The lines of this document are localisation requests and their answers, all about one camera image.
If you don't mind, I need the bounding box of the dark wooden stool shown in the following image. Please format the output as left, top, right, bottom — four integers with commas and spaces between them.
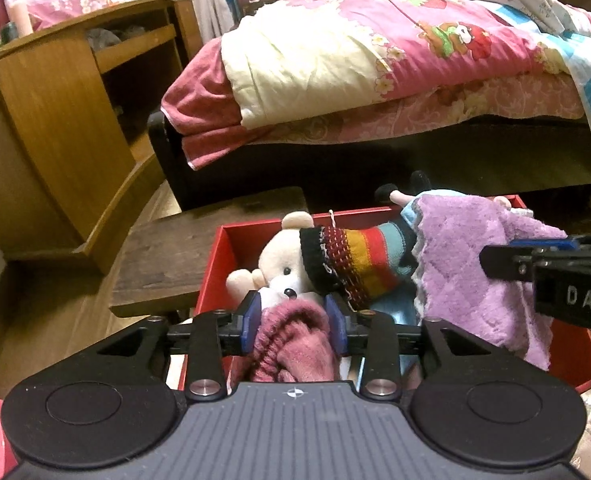
110, 186, 310, 318

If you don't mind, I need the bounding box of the bed with pink quilt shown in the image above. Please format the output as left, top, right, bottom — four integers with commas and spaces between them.
148, 0, 591, 211

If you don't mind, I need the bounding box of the cream bottle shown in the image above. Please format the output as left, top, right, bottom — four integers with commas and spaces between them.
6, 2, 31, 38

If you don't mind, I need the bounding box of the red box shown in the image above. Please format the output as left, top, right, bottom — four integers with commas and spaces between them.
178, 195, 591, 396

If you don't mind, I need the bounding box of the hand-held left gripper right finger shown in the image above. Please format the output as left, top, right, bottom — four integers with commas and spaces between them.
324, 292, 499, 403

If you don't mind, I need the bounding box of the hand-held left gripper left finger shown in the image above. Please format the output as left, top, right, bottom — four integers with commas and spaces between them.
93, 292, 264, 403

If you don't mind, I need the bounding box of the cream teddy bear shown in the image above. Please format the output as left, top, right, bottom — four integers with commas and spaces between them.
226, 211, 326, 311

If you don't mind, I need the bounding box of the maroon knit hat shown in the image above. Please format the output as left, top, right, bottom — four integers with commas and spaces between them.
250, 302, 336, 383

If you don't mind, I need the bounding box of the wooden cabinet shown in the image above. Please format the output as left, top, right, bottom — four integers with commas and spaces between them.
0, 0, 204, 276

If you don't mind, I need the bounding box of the rainbow striped knit sock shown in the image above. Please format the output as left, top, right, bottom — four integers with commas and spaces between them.
299, 220, 419, 311

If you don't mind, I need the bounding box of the grey cloth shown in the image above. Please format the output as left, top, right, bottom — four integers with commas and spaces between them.
86, 25, 146, 51

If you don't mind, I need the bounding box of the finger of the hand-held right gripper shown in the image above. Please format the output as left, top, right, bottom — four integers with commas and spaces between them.
479, 239, 579, 281

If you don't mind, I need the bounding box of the purple cloth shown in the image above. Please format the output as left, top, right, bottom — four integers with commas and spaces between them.
410, 195, 569, 372

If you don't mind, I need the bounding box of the pink bedsheet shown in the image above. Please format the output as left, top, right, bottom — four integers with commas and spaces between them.
160, 40, 591, 171

